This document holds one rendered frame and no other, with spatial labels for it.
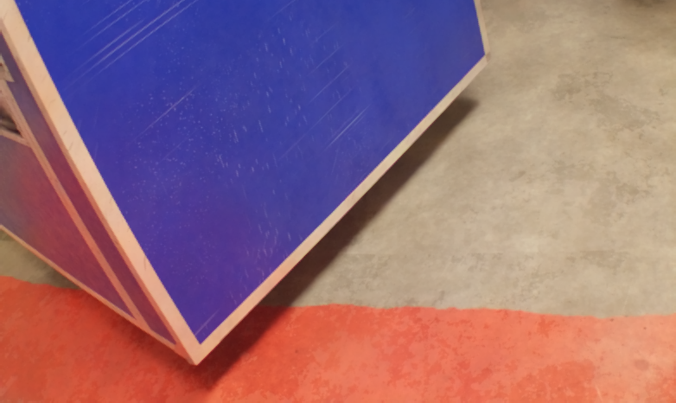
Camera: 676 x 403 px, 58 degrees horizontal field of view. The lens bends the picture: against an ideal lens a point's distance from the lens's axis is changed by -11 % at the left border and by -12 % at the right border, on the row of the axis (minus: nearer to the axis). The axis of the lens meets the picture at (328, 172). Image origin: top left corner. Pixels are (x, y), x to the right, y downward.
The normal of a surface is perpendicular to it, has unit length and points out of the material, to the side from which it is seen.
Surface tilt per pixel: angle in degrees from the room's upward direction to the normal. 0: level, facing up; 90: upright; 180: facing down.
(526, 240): 0
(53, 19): 90
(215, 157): 90
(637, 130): 0
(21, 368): 0
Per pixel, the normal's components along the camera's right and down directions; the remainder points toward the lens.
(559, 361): -0.28, -0.79
